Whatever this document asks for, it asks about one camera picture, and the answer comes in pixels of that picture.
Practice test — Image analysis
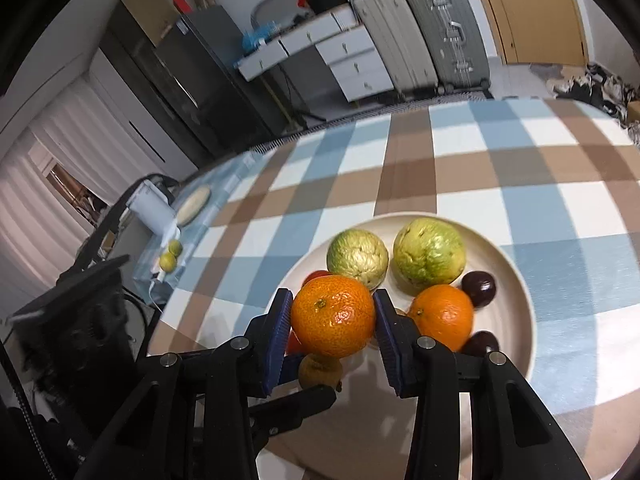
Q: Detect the brown longan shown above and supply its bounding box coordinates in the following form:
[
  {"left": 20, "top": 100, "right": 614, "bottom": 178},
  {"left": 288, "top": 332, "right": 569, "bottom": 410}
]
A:
[{"left": 298, "top": 354, "right": 343, "bottom": 391}]

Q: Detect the small red tomato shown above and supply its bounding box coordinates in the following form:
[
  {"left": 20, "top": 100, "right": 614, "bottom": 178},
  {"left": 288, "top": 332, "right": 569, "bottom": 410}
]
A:
[{"left": 285, "top": 330, "right": 307, "bottom": 356}]

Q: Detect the dark purple plum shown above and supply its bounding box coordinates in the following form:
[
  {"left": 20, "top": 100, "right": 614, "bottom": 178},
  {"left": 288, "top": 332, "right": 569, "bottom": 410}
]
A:
[
  {"left": 461, "top": 271, "right": 497, "bottom": 308},
  {"left": 459, "top": 330, "right": 500, "bottom": 358}
]

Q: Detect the orange mandarin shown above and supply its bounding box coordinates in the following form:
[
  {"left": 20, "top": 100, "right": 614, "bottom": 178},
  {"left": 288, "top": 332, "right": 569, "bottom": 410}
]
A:
[
  {"left": 291, "top": 275, "right": 376, "bottom": 359},
  {"left": 407, "top": 284, "right": 474, "bottom": 351}
]

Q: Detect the large red tomato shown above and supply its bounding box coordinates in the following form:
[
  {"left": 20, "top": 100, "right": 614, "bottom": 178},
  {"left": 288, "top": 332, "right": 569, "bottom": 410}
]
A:
[{"left": 302, "top": 270, "right": 331, "bottom": 287}]

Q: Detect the small green fruit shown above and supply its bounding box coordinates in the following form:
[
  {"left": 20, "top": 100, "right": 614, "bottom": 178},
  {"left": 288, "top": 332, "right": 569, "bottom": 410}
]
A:
[
  {"left": 167, "top": 240, "right": 183, "bottom": 258},
  {"left": 158, "top": 252, "right": 177, "bottom": 274}
]

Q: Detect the white kettle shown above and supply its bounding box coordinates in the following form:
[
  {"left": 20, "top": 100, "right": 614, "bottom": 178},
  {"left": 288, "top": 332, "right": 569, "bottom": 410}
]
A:
[{"left": 126, "top": 179, "right": 179, "bottom": 246}]

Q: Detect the left green guava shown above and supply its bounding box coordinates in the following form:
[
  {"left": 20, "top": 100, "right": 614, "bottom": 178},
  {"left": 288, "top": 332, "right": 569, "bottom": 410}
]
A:
[{"left": 326, "top": 229, "right": 390, "bottom": 290}]

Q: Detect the green guava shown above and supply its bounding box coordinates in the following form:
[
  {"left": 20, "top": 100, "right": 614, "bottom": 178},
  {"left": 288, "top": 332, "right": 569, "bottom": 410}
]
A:
[
  {"left": 326, "top": 229, "right": 390, "bottom": 290},
  {"left": 393, "top": 217, "right": 466, "bottom": 289}
]

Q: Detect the round beige coaster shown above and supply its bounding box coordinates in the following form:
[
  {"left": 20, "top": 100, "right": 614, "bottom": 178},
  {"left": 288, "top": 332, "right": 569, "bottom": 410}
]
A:
[{"left": 176, "top": 185, "right": 210, "bottom": 228}]

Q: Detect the right green guava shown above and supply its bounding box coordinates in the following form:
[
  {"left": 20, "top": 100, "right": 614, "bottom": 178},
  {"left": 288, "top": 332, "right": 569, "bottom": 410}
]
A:
[{"left": 393, "top": 217, "right": 466, "bottom": 289}]

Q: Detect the checkered tablecloth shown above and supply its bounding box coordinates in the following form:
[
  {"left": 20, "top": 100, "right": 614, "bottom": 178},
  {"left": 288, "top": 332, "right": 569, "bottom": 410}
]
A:
[{"left": 150, "top": 100, "right": 639, "bottom": 479}]

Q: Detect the black refrigerator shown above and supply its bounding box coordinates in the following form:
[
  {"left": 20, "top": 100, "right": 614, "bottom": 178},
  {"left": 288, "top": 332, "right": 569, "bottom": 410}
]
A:
[{"left": 100, "top": 0, "right": 288, "bottom": 167}]

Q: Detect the white drawer desk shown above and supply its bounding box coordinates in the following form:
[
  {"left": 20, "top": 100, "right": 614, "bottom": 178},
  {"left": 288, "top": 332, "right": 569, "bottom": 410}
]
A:
[{"left": 236, "top": 4, "right": 394, "bottom": 102}]

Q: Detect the beige suitcase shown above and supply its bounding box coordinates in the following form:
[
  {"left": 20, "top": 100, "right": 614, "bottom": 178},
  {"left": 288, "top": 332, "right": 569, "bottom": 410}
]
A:
[{"left": 352, "top": 0, "right": 438, "bottom": 92}]

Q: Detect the grey silver suitcase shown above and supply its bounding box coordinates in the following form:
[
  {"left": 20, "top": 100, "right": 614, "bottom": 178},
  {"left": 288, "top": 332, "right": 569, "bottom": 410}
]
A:
[{"left": 407, "top": 0, "right": 490, "bottom": 91}]

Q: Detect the wooden door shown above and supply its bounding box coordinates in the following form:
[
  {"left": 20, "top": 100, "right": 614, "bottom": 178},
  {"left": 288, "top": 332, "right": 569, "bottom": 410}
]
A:
[{"left": 480, "top": 0, "right": 588, "bottom": 66}]

